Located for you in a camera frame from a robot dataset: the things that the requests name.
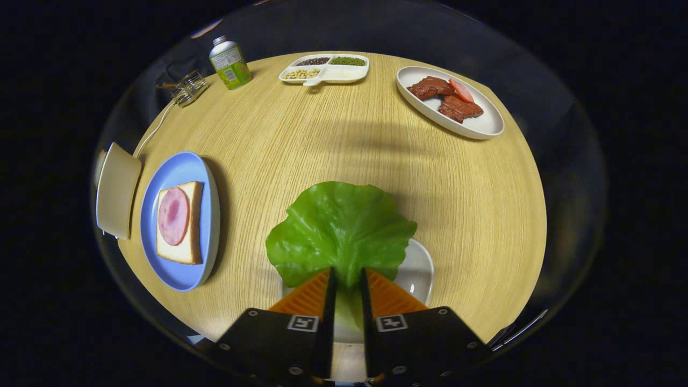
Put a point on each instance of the white toaster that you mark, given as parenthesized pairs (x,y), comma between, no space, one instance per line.
(115,188)

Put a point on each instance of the small white plate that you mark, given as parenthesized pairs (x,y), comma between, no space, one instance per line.
(416,274)

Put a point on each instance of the blue plate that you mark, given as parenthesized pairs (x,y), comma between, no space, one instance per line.
(177,166)

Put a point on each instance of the green lettuce leaf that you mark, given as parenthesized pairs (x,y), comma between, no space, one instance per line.
(338,226)

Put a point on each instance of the pile of dark red beans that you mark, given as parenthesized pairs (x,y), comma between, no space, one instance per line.
(313,61)

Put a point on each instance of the white oval plate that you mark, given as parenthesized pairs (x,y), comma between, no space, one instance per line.
(484,126)

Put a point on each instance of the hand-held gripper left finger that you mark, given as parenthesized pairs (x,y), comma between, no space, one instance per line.
(301,344)

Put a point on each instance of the green label metal bottle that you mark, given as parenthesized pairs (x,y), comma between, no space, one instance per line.
(231,64)

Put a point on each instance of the small pink ham slice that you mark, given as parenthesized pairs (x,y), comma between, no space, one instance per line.
(461,90)

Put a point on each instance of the white divided dish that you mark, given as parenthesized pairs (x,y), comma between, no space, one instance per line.
(344,73)

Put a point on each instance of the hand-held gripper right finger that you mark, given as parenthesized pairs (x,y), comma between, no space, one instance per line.
(398,344)

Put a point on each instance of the white bread slice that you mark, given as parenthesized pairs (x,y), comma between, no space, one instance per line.
(183,252)

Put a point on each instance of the pile of green beans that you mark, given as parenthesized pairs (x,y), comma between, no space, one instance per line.
(348,61)

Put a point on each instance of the pile of yellow soybeans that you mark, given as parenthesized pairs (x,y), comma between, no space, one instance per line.
(301,73)

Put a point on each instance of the brown meat slice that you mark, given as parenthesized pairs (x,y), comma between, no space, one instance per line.
(459,108)
(430,87)

